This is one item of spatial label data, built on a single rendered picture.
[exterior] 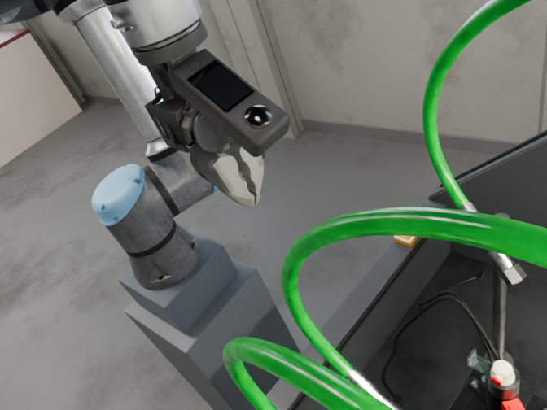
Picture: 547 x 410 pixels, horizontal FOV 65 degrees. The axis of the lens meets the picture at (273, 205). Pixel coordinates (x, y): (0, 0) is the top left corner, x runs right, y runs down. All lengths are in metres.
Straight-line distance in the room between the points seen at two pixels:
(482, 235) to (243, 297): 0.85
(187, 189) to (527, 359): 0.63
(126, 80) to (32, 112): 4.18
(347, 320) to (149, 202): 0.42
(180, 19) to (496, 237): 0.31
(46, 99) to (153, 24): 4.66
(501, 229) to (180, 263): 0.78
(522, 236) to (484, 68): 2.08
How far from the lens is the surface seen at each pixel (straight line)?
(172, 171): 0.85
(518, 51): 2.18
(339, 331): 0.67
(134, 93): 0.84
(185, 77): 0.42
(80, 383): 2.27
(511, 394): 0.47
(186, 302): 0.94
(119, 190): 0.84
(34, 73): 5.01
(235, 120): 0.38
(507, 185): 0.73
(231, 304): 0.99
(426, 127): 0.49
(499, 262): 0.52
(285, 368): 0.21
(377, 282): 0.71
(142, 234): 0.86
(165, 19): 0.40
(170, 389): 1.97
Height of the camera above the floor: 1.51
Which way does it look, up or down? 38 degrees down
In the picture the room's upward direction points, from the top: 23 degrees counter-clockwise
